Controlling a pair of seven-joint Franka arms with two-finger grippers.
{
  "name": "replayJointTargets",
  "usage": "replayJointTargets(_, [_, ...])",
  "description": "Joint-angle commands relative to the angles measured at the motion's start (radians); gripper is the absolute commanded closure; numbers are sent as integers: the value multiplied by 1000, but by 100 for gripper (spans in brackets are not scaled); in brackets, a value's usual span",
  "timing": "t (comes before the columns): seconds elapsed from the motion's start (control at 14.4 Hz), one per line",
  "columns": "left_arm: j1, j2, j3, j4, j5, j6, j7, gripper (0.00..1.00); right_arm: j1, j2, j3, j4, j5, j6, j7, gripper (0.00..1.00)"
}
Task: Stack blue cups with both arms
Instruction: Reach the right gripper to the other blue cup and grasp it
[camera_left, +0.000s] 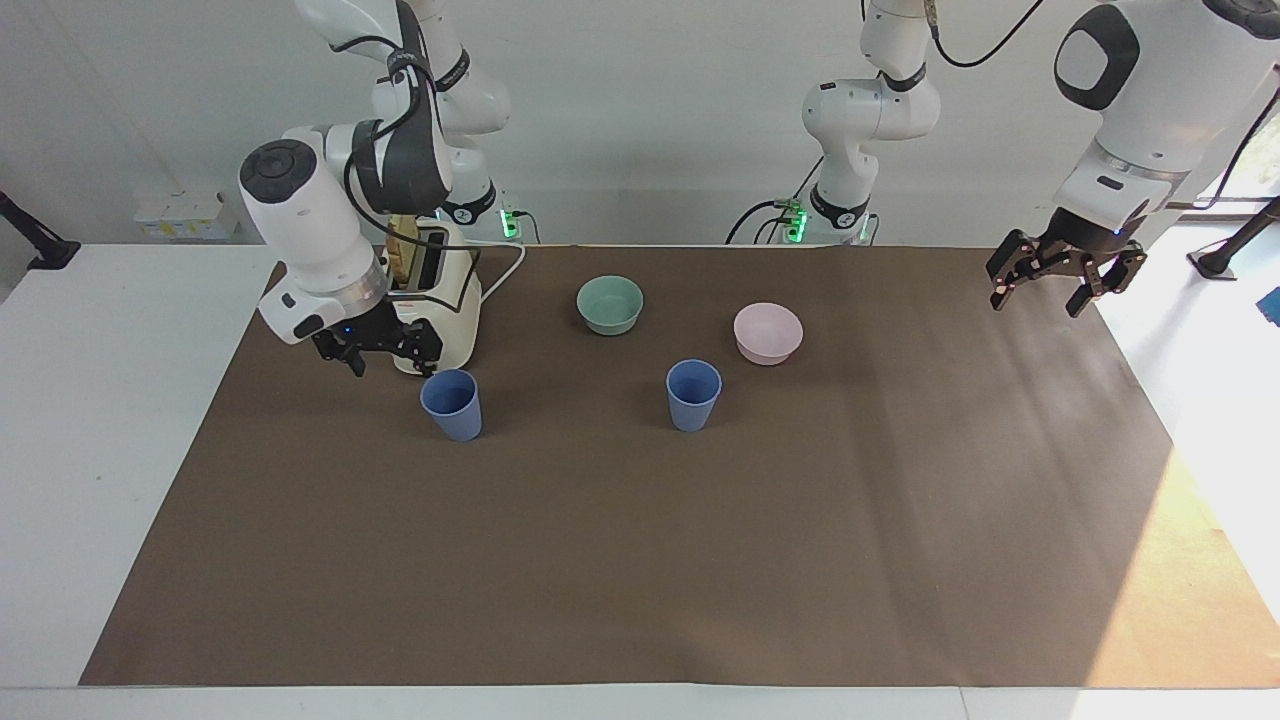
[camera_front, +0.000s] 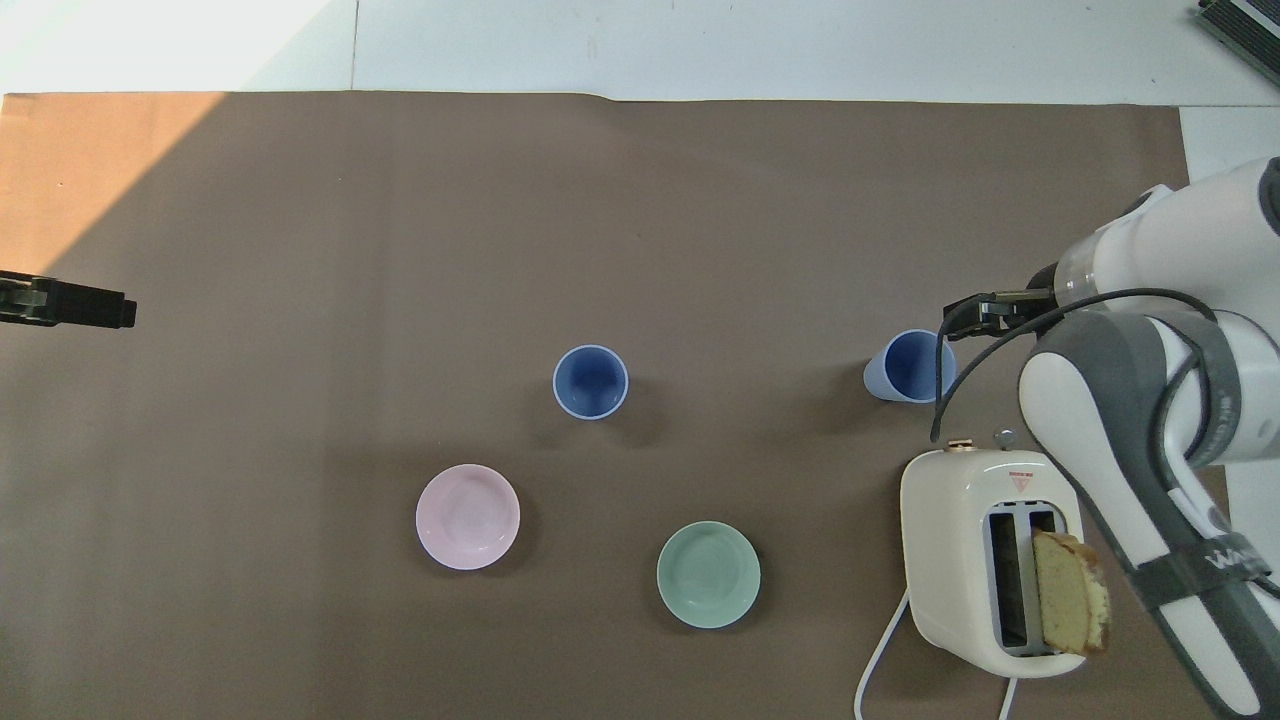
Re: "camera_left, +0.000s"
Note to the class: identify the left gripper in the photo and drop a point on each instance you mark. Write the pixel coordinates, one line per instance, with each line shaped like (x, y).
(1090, 240)

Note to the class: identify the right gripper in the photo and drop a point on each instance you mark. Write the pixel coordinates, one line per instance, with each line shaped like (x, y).
(375, 328)

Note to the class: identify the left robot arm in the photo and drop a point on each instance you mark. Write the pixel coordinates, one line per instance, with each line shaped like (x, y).
(1150, 90)

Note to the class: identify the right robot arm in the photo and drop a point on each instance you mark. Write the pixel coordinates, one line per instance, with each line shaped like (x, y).
(305, 225)

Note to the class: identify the cream toaster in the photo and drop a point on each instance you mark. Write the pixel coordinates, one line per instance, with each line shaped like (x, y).
(455, 310)

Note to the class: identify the blue cup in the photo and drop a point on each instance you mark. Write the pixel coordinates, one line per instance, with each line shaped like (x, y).
(452, 405)
(693, 395)

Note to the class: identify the toast slice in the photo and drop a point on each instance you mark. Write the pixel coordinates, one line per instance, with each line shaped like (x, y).
(403, 250)

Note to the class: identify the black stand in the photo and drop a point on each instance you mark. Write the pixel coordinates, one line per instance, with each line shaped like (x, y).
(40, 250)
(1235, 250)

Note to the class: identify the blue object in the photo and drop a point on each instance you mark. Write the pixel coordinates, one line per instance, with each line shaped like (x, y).
(1272, 305)

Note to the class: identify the green bowl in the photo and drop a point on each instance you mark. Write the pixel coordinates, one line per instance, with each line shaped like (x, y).
(610, 305)

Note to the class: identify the pink bowl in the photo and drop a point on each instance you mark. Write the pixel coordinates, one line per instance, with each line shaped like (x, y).
(768, 335)

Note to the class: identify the white wall box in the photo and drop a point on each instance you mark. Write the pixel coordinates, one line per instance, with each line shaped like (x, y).
(185, 215)

